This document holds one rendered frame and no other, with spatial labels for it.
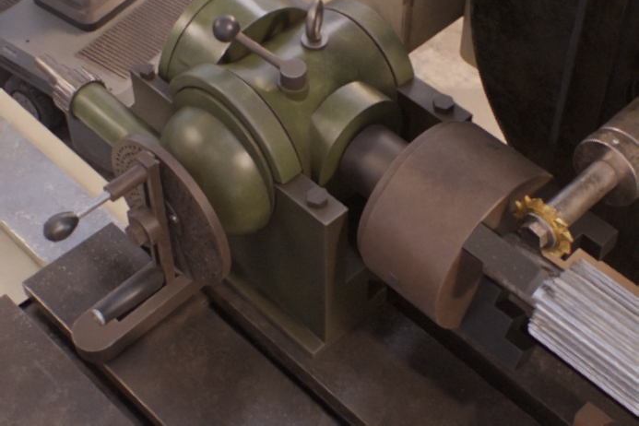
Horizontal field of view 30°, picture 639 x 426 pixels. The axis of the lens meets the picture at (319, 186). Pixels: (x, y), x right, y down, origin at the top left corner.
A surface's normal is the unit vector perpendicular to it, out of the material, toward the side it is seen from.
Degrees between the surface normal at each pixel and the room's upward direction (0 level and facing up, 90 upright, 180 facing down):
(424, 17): 90
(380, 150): 11
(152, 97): 90
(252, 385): 0
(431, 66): 0
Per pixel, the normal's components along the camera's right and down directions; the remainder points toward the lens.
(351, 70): 0.40, -0.22
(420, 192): -0.38, -0.28
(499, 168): 0.11, -0.73
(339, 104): -0.11, -0.57
